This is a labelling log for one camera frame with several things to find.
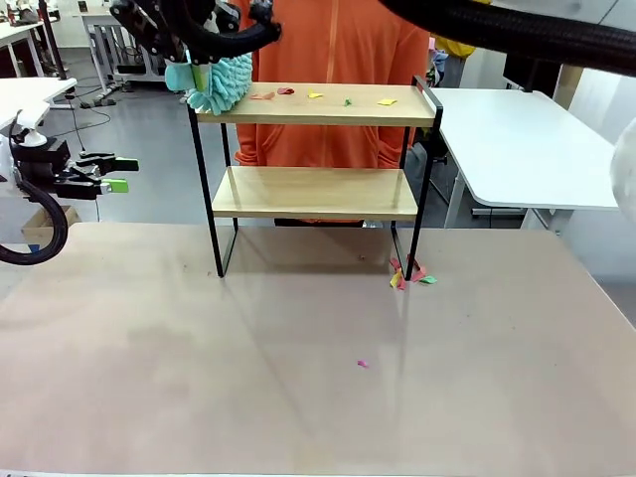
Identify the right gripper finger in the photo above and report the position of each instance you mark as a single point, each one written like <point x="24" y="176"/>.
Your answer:
<point x="201" y="78"/>
<point x="149" y="30"/>

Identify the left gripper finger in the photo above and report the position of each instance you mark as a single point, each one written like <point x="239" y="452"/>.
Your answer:
<point x="111" y="187"/>
<point x="107" y="163"/>

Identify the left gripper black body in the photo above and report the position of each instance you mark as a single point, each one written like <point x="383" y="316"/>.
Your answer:
<point x="42" y="166"/>

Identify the teal chenille duster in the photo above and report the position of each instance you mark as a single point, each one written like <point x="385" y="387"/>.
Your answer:
<point x="228" y="84"/>

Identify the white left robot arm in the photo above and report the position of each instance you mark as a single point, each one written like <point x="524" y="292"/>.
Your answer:
<point x="4" y="159"/>

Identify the white desk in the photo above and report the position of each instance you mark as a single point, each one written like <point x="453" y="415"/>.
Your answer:
<point x="103" y="59"/>
<point x="30" y="87"/>
<point x="522" y="149"/>

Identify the cardboard box with blue tape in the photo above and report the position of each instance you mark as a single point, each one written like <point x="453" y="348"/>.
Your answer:
<point x="49" y="228"/>

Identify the orange red paper scrap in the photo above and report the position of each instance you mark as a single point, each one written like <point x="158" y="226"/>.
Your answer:
<point x="262" y="95"/>

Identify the black pole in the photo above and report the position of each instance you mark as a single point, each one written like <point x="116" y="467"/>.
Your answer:
<point x="52" y="40"/>

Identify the yellow paper scrap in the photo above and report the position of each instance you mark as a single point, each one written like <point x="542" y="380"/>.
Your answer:
<point x="387" y="102"/>
<point x="314" y="94"/>
<point x="397" y="279"/>

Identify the orange hoodie person torso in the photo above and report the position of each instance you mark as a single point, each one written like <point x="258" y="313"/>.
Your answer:
<point x="328" y="49"/>

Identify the black chair part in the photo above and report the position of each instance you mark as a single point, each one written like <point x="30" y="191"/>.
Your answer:
<point x="431" y="149"/>

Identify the yellow garment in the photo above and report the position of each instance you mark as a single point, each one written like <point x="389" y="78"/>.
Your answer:
<point x="454" y="49"/>

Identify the small pink paper scrap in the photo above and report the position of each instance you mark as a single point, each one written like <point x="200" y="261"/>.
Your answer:
<point x="363" y="364"/>

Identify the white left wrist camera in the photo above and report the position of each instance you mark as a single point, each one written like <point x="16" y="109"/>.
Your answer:
<point x="34" y="139"/>

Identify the black frame wooden shelf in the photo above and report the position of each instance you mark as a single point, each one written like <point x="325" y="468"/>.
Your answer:
<point x="308" y="189"/>

